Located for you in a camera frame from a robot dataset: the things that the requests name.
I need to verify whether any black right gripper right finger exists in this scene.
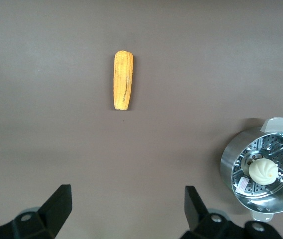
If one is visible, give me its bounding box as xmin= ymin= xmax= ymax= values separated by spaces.
xmin=178 ymin=186 xmax=283 ymax=239

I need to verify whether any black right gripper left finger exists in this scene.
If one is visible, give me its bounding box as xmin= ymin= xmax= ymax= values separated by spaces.
xmin=0 ymin=184 xmax=72 ymax=239

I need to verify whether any yellow corn cob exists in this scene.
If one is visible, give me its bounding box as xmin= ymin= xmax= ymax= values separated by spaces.
xmin=113 ymin=50 xmax=134 ymax=111

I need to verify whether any stainless steel steamer pot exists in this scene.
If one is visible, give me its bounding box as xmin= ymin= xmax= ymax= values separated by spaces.
xmin=220 ymin=117 xmax=283 ymax=222

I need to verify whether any white red sticker label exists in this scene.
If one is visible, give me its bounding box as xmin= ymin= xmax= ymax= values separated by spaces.
xmin=237 ymin=177 xmax=249 ymax=194

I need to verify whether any white steamed bun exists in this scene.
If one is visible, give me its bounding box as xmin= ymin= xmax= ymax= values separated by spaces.
xmin=248 ymin=159 xmax=278 ymax=185

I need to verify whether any brown table cover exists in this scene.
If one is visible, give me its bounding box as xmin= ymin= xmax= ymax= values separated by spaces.
xmin=0 ymin=0 xmax=283 ymax=239

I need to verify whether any perforated metal steamer tray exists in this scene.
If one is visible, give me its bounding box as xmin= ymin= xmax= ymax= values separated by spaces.
xmin=231 ymin=135 xmax=283 ymax=197

